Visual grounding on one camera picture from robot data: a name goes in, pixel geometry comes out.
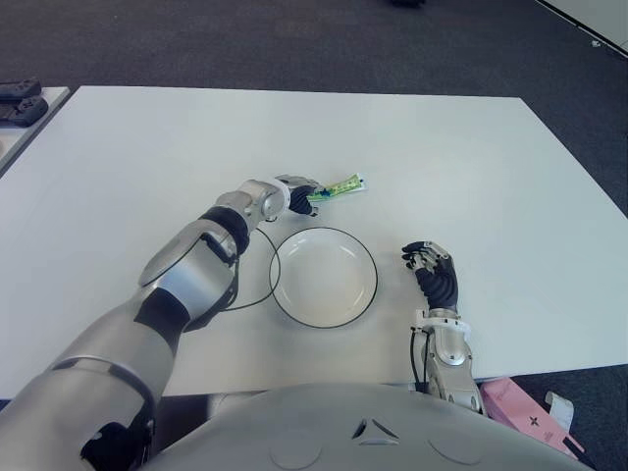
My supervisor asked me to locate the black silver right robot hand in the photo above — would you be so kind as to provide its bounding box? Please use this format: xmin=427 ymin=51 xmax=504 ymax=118
xmin=400 ymin=239 xmax=460 ymax=311

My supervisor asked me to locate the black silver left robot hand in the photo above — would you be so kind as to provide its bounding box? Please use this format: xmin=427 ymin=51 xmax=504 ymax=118
xmin=274 ymin=174 xmax=323 ymax=218

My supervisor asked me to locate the green white toothpaste tube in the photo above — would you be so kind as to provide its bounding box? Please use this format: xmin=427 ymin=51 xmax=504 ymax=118
xmin=306 ymin=172 xmax=369 ymax=202

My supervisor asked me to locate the white plate with black rim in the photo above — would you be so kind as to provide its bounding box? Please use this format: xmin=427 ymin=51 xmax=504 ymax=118
xmin=268 ymin=227 xmax=380 ymax=329

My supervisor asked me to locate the pink cardboard box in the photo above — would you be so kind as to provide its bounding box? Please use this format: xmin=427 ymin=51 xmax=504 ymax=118
xmin=479 ymin=377 xmax=586 ymax=460

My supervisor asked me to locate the white paper slip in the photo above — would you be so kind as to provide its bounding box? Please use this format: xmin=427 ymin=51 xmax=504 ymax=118
xmin=544 ymin=391 xmax=576 ymax=434

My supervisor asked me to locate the grey robot torso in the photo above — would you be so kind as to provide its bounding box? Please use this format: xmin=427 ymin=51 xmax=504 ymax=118
xmin=146 ymin=383 xmax=598 ymax=471

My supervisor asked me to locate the white side table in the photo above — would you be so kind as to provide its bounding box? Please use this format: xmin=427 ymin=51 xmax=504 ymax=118
xmin=0 ymin=86 xmax=71 ymax=176

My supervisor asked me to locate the black game controller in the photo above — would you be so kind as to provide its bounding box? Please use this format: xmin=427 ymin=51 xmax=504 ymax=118
xmin=0 ymin=78 xmax=43 ymax=102
xmin=0 ymin=96 xmax=50 ymax=129

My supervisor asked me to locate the white distant table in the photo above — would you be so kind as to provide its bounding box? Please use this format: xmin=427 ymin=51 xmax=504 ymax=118
xmin=534 ymin=0 xmax=628 ymax=58

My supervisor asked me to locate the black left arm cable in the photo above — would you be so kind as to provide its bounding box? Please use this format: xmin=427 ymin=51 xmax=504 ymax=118
xmin=215 ymin=228 xmax=283 ymax=312

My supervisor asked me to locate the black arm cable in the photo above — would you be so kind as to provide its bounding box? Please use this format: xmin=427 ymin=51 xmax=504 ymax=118
xmin=410 ymin=327 xmax=429 ymax=393
xmin=215 ymin=228 xmax=283 ymax=312

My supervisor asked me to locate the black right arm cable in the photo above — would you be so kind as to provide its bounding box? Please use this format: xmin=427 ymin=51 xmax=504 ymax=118
xmin=410 ymin=327 xmax=429 ymax=393

